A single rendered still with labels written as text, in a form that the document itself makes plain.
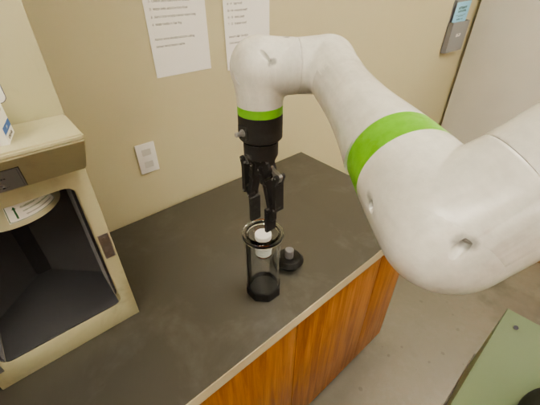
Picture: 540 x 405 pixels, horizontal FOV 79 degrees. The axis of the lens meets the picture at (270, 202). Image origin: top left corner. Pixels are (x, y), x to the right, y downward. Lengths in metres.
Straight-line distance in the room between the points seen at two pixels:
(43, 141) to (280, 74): 0.39
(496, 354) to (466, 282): 0.51
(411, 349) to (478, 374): 1.33
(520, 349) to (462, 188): 0.55
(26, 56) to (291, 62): 0.42
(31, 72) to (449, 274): 0.64
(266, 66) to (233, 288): 0.65
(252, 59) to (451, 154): 0.39
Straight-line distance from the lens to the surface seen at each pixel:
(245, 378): 1.05
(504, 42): 3.02
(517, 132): 0.32
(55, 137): 0.60
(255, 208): 0.82
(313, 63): 0.61
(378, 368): 2.02
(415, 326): 2.23
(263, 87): 0.61
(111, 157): 1.23
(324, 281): 1.04
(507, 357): 0.81
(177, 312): 0.99
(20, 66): 0.67
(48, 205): 0.80
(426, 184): 0.30
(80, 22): 1.13
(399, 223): 0.29
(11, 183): 0.67
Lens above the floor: 1.72
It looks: 36 degrees down
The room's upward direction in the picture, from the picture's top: straight up
